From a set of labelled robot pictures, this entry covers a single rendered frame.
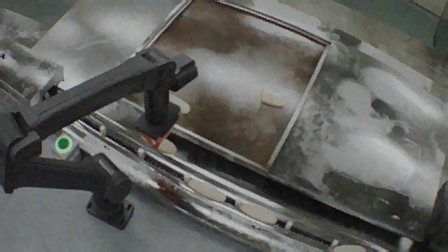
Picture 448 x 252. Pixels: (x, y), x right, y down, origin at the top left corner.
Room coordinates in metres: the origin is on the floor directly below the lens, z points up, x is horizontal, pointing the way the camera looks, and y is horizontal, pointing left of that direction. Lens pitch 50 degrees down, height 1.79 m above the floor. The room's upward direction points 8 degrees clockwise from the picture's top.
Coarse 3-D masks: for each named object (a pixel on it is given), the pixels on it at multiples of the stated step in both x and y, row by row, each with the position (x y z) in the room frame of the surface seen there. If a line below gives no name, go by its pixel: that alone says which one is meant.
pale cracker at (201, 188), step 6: (192, 180) 0.61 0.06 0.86; (198, 180) 0.61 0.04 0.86; (192, 186) 0.59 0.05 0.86; (198, 186) 0.59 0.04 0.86; (204, 186) 0.59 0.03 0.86; (210, 186) 0.59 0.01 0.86; (198, 192) 0.57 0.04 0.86; (204, 192) 0.57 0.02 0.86; (210, 192) 0.58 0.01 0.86; (216, 192) 0.58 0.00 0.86; (222, 192) 0.58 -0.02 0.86; (210, 198) 0.56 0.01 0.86; (216, 198) 0.56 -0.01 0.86; (222, 198) 0.56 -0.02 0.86
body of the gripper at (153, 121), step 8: (168, 104) 0.64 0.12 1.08; (176, 104) 0.68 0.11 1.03; (144, 112) 0.63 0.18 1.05; (152, 112) 0.62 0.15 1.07; (160, 112) 0.62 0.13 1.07; (168, 112) 0.64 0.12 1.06; (176, 112) 0.66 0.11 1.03; (144, 120) 0.63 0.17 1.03; (152, 120) 0.62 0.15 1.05; (160, 120) 0.62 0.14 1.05; (168, 120) 0.64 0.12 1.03; (136, 128) 0.61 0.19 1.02; (144, 128) 0.61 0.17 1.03; (152, 128) 0.61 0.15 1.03; (160, 128) 0.61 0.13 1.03; (152, 136) 0.59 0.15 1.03
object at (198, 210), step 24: (96, 144) 0.66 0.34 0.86; (120, 168) 0.60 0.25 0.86; (144, 168) 0.61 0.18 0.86; (144, 192) 0.55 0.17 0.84; (168, 192) 0.55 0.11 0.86; (192, 216) 0.50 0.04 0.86; (216, 216) 0.51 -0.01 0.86; (240, 240) 0.45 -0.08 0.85; (264, 240) 0.45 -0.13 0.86; (288, 240) 0.46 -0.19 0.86
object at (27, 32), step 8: (0, 8) 1.40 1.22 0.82; (0, 16) 1.32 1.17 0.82; (8, 16) 1.32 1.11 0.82; (16, 16) 1.32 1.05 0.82; (24, 16) 1.32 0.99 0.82; (0, 24) 1.26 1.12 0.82; (8, 24) 1.26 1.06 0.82; (16, 24) 1.26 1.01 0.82; (24, 24) 1.25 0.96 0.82; (32, 24) 1.25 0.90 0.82; (40, 24) 1.25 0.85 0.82; (0, 32) 1.20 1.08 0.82; (8, 32) 1.20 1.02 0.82; (16, 32) 1.20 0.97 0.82; (24, 32) 1.20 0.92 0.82; (32, 32) 1.20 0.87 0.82; (40, 32) 1.20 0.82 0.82; (16, 40) 1.14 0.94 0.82; (24, 40) 1.14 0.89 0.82; (32, 40) 1.14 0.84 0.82
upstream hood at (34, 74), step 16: (0, 48) 0.97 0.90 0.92; (16, 48) 0.97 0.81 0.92; (0, 64) 0.88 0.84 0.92; (16, 64) 0.89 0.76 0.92; (32, 64) 0.89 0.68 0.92; (48, 64) 0.90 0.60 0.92; (0, 80) 0.80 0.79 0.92; (16, 80) 0.81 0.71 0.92; (32, 80) 0.82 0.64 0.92; (48, 80) 0.82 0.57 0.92; (64, 80) 0.89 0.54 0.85; (16, 96) 0.77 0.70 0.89; (32, 96) 0.75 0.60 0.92
